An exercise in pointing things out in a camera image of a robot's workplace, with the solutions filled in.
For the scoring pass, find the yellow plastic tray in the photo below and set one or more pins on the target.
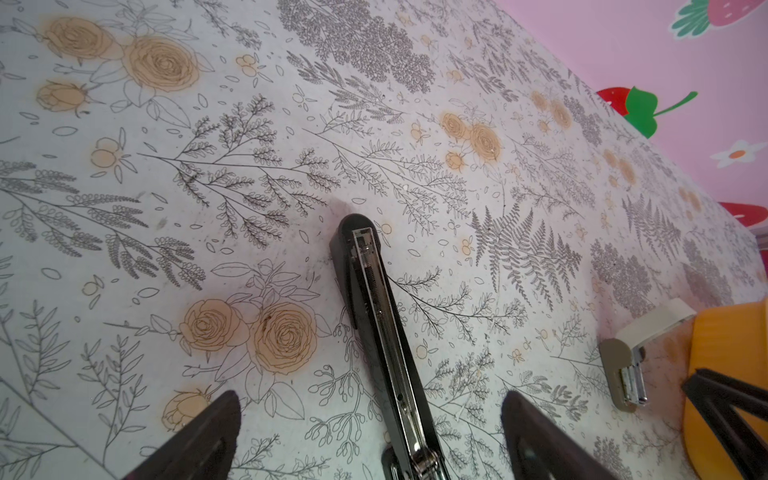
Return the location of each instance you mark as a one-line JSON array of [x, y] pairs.
[[732, 341]]

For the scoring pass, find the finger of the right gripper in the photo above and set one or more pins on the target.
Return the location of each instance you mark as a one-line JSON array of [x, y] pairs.
[[718, 398]]

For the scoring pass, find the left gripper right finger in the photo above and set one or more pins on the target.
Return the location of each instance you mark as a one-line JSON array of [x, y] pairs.
[[539, 449]]

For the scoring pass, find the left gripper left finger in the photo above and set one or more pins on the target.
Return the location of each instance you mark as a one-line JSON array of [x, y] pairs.
[[203, 449]]

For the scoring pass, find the beige mini stapler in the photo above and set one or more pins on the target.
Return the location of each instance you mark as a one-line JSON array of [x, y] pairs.
[[622, 355]]

